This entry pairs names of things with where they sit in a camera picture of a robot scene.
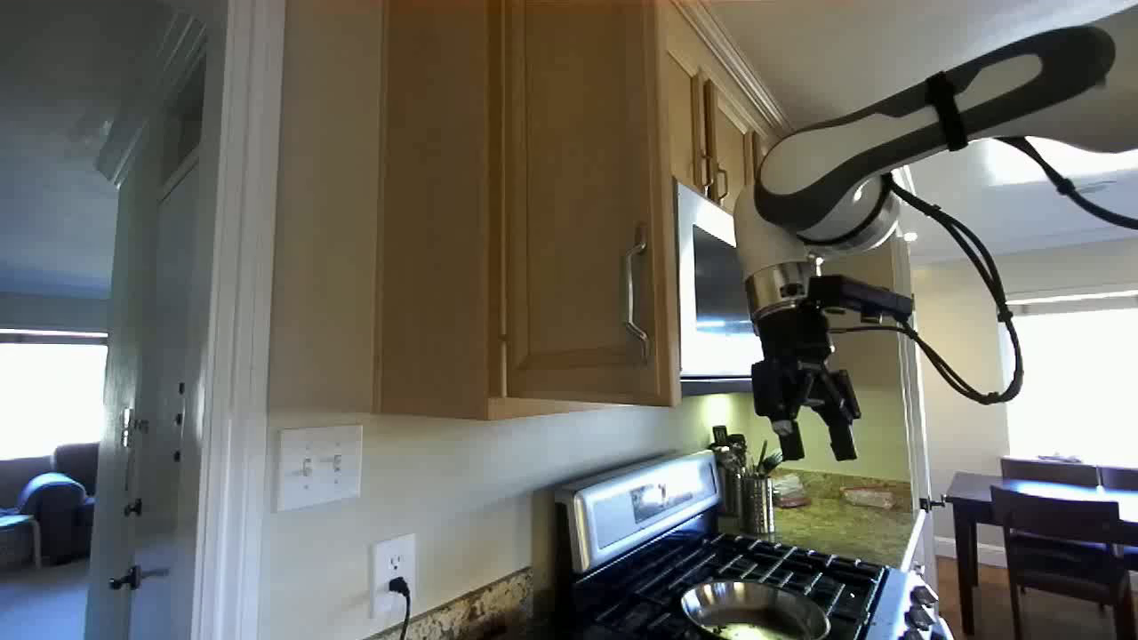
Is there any blue armchair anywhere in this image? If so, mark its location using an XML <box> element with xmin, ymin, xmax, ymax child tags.
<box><xmin>0</xmin><ymin>439</ymin><xmax>102</xmax><ymax>576</ymax></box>

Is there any white light switch plate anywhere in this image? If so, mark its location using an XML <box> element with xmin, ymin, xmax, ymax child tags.
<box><xmin>275</xmin><ymin>423</ymin><xmax>365</xmax><ymax>516</ymax></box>

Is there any light wood wall cabinet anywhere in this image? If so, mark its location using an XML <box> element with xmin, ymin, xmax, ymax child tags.
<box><xmin>372</xmin><ymin>0</ymin><xmax>785</xmax><ymax>423</ymax></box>

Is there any black power cord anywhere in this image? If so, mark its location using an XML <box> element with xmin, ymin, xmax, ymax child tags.
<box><xmin>386</xmin><ymin>572</ymin><xmax>416</xmax><ymax>640</ymax></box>

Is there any small wood cabinet door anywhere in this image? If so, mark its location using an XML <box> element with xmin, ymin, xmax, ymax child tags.
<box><xmin>703</xmin><ymin>73</ymin><xmax>759</xmax><ymax>219</ymax></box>
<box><xmin>659</xmin><ymin>45</ymin><xmax>710</xmax><ymax>200</ymax></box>

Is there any dark wood dining chair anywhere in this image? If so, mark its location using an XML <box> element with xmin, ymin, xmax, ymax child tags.
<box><xmin>990</xmin><ymin>479</ymin><xmax>1138</xmax><ymax>640</ymax></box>
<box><xmin>996</xmin><ymin>454</ymin><xmax>1138</xmax><ymax>492</ymax></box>

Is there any white wall outlet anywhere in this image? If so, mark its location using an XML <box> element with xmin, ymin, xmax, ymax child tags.
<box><xmin>369</xmin><ymin>531</ymin><xmax>424</xmax><ymax>626</ymax></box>

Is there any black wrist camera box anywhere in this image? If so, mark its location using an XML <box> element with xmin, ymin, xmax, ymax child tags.
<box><xmin>812</xmin><ymin>275</ymin><xmax>917</xmax><ymax>332</ymax></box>

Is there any stainless steel gas stove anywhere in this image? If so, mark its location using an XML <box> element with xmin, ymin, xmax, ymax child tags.
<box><xmin>552</xmin><ymin>449</ymin><xmax>955</xmax><ymax>640</ymax></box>

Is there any stainless steel microwave oven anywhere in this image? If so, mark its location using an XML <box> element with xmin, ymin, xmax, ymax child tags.
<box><xmin>672</xmin><ymin>173</ymin><xmax>764</xmax><ymax>399</ymax></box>

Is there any dark pepper grinder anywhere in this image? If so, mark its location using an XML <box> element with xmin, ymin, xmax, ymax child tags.
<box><xmin>709</xmin><ymin>423</ymin><xmax>753</xmax><ymax>518</ymax></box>

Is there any light wood cabinet door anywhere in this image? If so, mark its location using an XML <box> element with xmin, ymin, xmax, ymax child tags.
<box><xmin>497</xmin><ymin>0</ymin><xmax>683</xmax><ymax>410</ymax></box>

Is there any dark wood dining table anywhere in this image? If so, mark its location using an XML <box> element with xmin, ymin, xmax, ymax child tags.
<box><xmin>941</xmin><ymin>469</ymin><xmax>1138</xmax><ymax>635</ymax></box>

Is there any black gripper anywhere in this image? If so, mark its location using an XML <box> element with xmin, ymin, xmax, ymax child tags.
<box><xmin>746</xmin><ymin>298</ymin><xmax>863</xmax><ymax>467</ymax></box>

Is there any metal utensil holder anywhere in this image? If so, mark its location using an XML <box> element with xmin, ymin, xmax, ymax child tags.
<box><xmin>735</xmin><ymin>463</ymin><xmax>781</xmax><ymax>539</ymax></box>

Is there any white interior door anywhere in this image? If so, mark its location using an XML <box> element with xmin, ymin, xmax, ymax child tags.
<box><xmin>82</xmin><ymin>45</ymin><xmax>236</xmax><ymax>640</ymax></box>

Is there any silver metal pan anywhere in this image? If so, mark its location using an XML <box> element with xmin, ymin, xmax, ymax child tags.
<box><xmin>677</xmin><ymin>576</ymin><xmax>836</xmax><ymax>640</ymax></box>

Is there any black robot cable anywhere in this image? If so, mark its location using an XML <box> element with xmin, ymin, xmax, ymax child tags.
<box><xmin>829</xmin><ymin>130</ymin><xmax>1138</xmax><ymax>410</ymax></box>

